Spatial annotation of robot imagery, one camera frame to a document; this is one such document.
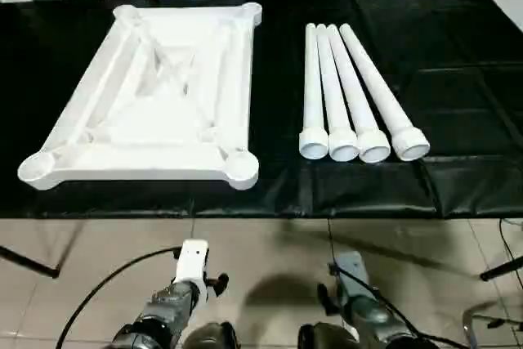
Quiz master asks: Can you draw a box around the black tripod leg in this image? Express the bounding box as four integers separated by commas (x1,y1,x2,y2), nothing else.
0,217,89,280
480,257,523,283

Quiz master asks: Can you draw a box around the dark robot foot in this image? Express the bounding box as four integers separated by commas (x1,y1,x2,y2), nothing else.
297,321,360,349
183,321,239,349

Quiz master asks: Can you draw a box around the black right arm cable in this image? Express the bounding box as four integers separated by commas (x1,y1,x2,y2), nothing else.
326,262,467,349

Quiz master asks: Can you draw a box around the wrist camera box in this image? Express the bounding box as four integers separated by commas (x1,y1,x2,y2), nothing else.
331,250,372,299
175,238,211,314

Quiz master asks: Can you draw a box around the black work mat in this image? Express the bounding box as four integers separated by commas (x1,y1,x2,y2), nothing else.
0,0,523,219

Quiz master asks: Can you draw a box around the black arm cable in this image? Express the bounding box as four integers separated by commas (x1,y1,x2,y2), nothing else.
326,262,467,349
55,245,183,349

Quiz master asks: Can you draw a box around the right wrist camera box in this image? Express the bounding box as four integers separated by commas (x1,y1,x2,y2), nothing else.
331,250,372,299

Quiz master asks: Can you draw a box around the white plastic table top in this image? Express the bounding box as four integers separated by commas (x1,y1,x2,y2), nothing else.
16,2,263,191

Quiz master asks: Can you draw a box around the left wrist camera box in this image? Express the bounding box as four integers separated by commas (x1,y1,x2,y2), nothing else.
175,238,211,314

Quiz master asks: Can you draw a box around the white plastic table leg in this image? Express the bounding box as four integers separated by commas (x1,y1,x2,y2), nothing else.
325,23,392,164
298,22,330,161
315,24,360,163
338,23,431,163

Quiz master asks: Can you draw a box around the dark right robot foot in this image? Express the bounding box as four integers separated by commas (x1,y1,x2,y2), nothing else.
297,321,360,349

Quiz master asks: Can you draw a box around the dark left robot foot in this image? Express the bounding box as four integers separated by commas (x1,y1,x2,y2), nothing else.
183,321,239,349

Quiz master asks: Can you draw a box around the chrome tube frame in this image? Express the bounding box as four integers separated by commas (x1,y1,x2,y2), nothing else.
461,302,523,349

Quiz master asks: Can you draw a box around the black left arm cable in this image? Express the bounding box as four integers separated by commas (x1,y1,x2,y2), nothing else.
55,245,183,349

